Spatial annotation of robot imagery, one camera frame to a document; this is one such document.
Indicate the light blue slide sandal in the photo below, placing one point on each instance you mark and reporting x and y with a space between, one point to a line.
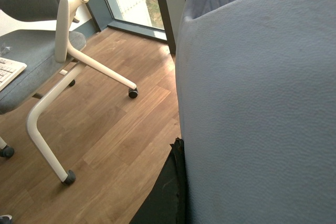
256 95

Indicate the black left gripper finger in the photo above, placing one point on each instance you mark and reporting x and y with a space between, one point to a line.
166 201

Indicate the grey office chair, white frame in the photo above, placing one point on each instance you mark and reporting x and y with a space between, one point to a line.
51 60

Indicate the white computer keyboard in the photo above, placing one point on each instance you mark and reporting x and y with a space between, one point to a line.
10 69

